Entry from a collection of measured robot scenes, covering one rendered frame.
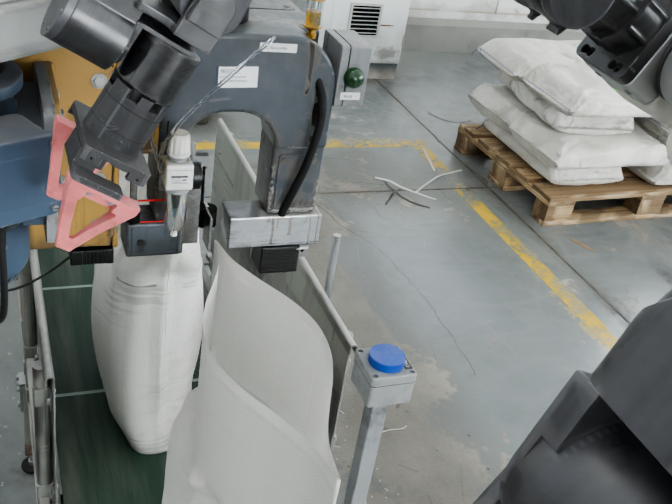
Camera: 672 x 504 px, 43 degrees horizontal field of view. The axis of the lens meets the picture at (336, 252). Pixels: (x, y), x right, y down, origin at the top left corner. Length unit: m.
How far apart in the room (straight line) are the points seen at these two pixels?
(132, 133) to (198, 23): 0.12
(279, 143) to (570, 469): 0.99
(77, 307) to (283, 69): 1.21
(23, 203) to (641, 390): 0.74
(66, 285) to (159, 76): 1.60
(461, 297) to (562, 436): 2.94
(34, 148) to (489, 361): 2.22
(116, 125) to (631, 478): 0.59
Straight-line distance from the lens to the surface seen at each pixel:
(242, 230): 1.28
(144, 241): 1.25
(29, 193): 0.92
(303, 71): 1.19
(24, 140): 0.89
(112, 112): 0.78
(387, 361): 1.37
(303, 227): 1.30
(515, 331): 3.11
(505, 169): 4.10
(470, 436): 2.61
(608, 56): 0.98
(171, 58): 0.76
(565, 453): 0.28
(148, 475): 1.80
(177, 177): 1.14
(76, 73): 1.14
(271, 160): 1.24
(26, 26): 0.92
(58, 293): 2.30
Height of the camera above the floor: 1.68
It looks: 30 degrees down
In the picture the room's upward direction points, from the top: 10 degrees clockwise
